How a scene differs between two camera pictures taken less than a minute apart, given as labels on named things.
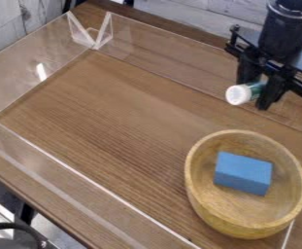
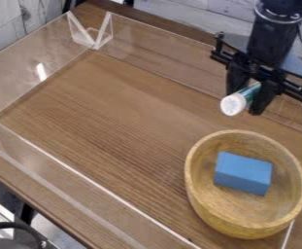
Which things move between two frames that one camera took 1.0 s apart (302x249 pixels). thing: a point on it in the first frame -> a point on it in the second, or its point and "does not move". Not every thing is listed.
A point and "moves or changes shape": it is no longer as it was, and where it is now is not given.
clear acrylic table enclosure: x=96 y=103 does not move
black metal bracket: x=24 y=241 does not move
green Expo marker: x=241 y=94 moves or changes shape
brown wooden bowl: x=233 y=213 does not move
